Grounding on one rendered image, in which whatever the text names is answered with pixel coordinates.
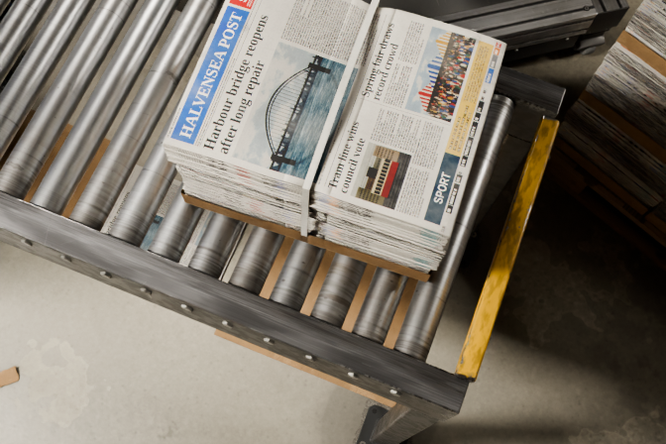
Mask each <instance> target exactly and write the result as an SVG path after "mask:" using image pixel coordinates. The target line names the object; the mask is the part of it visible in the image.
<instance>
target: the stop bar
mask: <svg viewBox="0 0 666 444"><path fill-rule="evenodd" d="M559 125H560V121H559V120H557V119H554V118H551V117H549V116H546V115H544V116H542V117H541V118H540V120H539V123H538V126H537V129H536V132H535V135H534V138H533V141H532V144H531V147H530V150H529V153H528V156H527V159H526V162H525V165H524V168H523V171H522V174H521V177H520V180H519V183H518V186H517V189H516V192H515V195H514V197H513V200H512V203H511V205H510V208H509V211H508V214H507V217H506V220H505V223H504V226H503V229H502V232H501V235H500V238H499V243H498V246H497V249H496V252H495V255H494V258H493V261H492V264H491V267H490V270H489V273H488V276H487V279H486V281H485V284H484V287H483V290H482V293H481V296H480V299H479V302H478V305H477V308H476V311H475V314H474V317H473V320H472V323H471V326H470V329H469V332H468V335H467V338H466V341H465V344H464V347H463V350H462V353H461V356H460V359H459V362H458V364H457V367H456V370H455V373H454V375H455V377H456V378H459V379H461V380H463V381H466V382H468V383H474V382H475V381H476V379H477V376H478V373H479V370H480V367H481V364H482V361H483V358H484V356H485V353H486V350H487V347H488V344H489V341H491V340H492V337H493V336H492V331H493V328H494V325H495V322H496V319H497V316H498V313H499V310H500V305H501V302H502V299H503V296H504V292H505V289H506V286H507V283H508V280H509V277H510V274H511V271H512V268H513V265H514V262H515V259H516V256H517V253H518V250H519V247H520V243H521V240H522V237H523V234H524V231H525V228H526V225H527V222H528V219H529V216H530V213H531V210H532V207H533V204H534V201H535V198H536V194H537V191H538V188H539V185H540V182H541V179H542V176H543V173H544V171H545V168H546V165H547V162H548V161H550V158H551V156H550V153H551V149H552V146H553V143H554V140H555V137H556V134H557V131H558V128H559Z"/></svg>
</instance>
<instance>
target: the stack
mask: <svg viewBox="0 0 666 444"><path fill-rule="evenodd" d="M625 30H626V31H627V32H628V33H629V34H631V35H632V36H633V37H635V38H636V39H638V40H639V41H640V42H642V43H643V44H644V45H646V46H647V47H649V48H650V49H651V50H653V51H654V52H655V53H657V54H658V55H660V56H661V57H663V58H664V59H666V0H643V2H642V3H641V5H640V6H639V7H638V9H637V10H636V11H635V14H634V15H633V16H632V18H631V20H630V21H629V22H628V25H627V26H626V29H625ZM585 90H586V91H588V92H589V93H591V94H592V95H593V96H595V97H596V98H597V99H599V100H600V101H601V102H603V103H604V104H605V105H607V106H608V107H609V108H610V109H611V110H613V111H614V112H615V113H617V114H618V115H619V116H621V117H622V118H624V119H625V120H626V121H628V122H629V123H630V124H632V125H633V126H634V127H636V128H637V129H638V130H640V131H641V132H642V133H644V134H645V135H646V136H648V137H649V138H650V139H652V140H653V141H654V142H656V143H657V144H658V145H660V146H661V147H662V148H664V149H665V150H666V77H664V76H663V75H662V74H660V73H659V72H658V71H656V70H655V69H654V68H652V67H651V66H649V65H648V64H647V63H645V62H644V61H643V60H641V59H640V58H639V57H637V56H636V55H634V54H633V53H632V52H630V51H629V50H628V49H626V48H625V47H624V46H622V45H621V44H620V43H618V42H616V43H615V44H614V45H613V46H612V47H611V48H610V50H609V51H608V54H607V55H606V56H605V58H604V61H603V63H602V64H601V65H600V67H599V68H598V70H597V71H596V72H595V73H594V75H593V77H592V78H591V80H590V81H589V83H588V85H587V88H586V89H585ZM563 119H565V120H564V121H563V122H562V125H561V127H560V128H559V129H558V131H557V134H556V136H557V137H559V138H560V139H561V140H562V141H564V142H565V143H566V144H568V145H569V146H570V147H571V148H573V149H574V150H575V151H576V152H578V153H579V154H580V155H582V156H583V157H584V158H585V159H587V160H588V161H589V162H590V163H592V164H593V165H594V166H595V167H597V168H598V169H599V170H601V171H602V172H603V173H604V174H605V175H607V176H608V177H609V178H610V179H612V180H613V181H614V182H615V183H616V184H618V185H619V186H620V187H621V188H622V189H624V190H625V191H626V192H627V193H629V194H630V195H631V196H632V197H633V198H635V199H636V200H637V201H638V202H640V203H641V204H642V205H643V206H644V207H646V208H647V209H648V208H649V207H650V206H652V207H654V206H655V207H654V208H653V209H652V211H651V212H652V213H653V214H654V215H656V216H657V217H658V218H660V219H661V220H662V221H664V222H665V223H666V164H664V163H663V162H662V161H660V160H659V159H658V158H656V157H655V156H654V155H652V154H651V153H650V152H648V151H647V150H646V149H645V148H643V147H642V146H641V145H639V144H638V143H637V142H635V141H634V140H633V139H631V138H630V137H629V136H627V135H626V134H625V133H624V132H623V131H622V130H620V129H619V128H618V127H616V126H615V125H614V124H613V123H611V122H610V121H609V120H607V119H606V118H605V117H603V116H602V115H601V114H599V113H598V112H597V111H595V110H594V109H593V108H591V107H590V106H589V105H587V104H586V103H585V102H583V101H582V100H581V99H578V100H577V101H576V102H575V103H574V104H573V105H572V106H571V107H570V108H569V109H568V111H567V113H566V115H565V117H564V118H563ZM550 156H551V158H550V161H548V162H547V165H546V168H545V171H544V173H545V174H546V175H547V176H548V177H550V178H551V179H552V180H553V181H555V182H556V183H557V184H558V185H560V186H561V187H562V188H563V189H564V190H566V191H567V192H568V193H569V194H571V195H572V196H573V197H574V198H576V199H577V200H578V201H579V202H581V203H582V204H583V205H584V206H586V207H587V208H588V209H589V210H590V211H592V212H593V213H594V214H595V215H597V216H598V217H599V218H600V219H602V220H603V221H604V222H605V223H607V224H608V225H609V226H610V227H611V228H613V229H614V230H615V231H616V232H617V233H618V234H619V235H620V236H622V237H623V238H624V239H625V240H627V241H628V242H629V243H630V244H632V245H633V246H634V247H635V248H636V249H638V250H639V251H640V252H641V253H643V254H644V255H645V256H646V257H648V258H649V259H650V260H651V261H653V262H654V263H655V264H656V265H657V266H659V267H660V268H661V269H662V270H664V271H665V272H666V254H664V253H663V252H662V251H661V250H659V249H658V248H657V247H656V246H654V245H653V244H652V243H651V242H649V241H648V240H647V239H646V238H644V237H643V236H642V235H641V234H639V233H638V232H637V231H636V230H634V229H633V228H632V227H631V226H629V225H628V224H627V223H626V222H625V221H623V220H622V219H621V218H620V217H618V216H617V215H616V214H615V213H613V212H612V211H611V210H610V209H608V208H607V207H606V206H605V205H603V204H602V203H601V202H600V201H598V200H597V199H596V198H595V197H594V196H593V195H592V194H591V193H589V192H588V191H587V190H586V189H585V188H586V187H587V186H589V187H590V188H591V189H592V190H594V191H595V192H596V193H597V194H599V195H600V196H601V197H602V198H604V199H605V200H606V201H607V202H609V203H610V204H611V205H612V206H614V207H615V208H616V209H617V210H619V211H620V212H621V213H622V214H624V215H625V216H626V217H627V218H629V219H630V220H631V221H632V222H634V223H635V224H636V225H637V226H639V227H640V228H641V229H642V230H644V231H645V232H646V233H647V234H649V235H650V236H651V237H652V238H654V239H655V240H656V241H657V242H659V243H660V244H661V245H662V246H664V247H665V248H666V234H664V233H663V232H662V231H660V230H659V229H658V228H657V227H655V226H654V225H653V224H651V223H650V222H649V221H648V220H646V219H645V218H644V217H645V216H646V214H645V213H644V214H642V215H641V214H640V213H638V212H637V211H636V210H635V209H633V208H632V207H631V206H630V205H628V204H627V203H626V202H625V201H624V200H622V199H621V198H620V197H619V196H617V195H616V194H615V193H614V192H612V191H611V190H610V189H609V188H607V187H606V186H605V185H604V184H602V183H601V182H600V181H599V180H597V179H596V178H595V177H594V176H592V175H591V174H590V173H589V172H587V171H586V170H585V169H584V168H583V167H581V166H580V165H579V164H577V163H576V162H575V161H574V160H572V159H571V158H570V157H569V156H567V155H566V154H565V153H564V152H562V151H561V150H560V149H559V148H557V147H556V146H555V145H554V144H553V146H552V149H551V153H550Z"/></svg>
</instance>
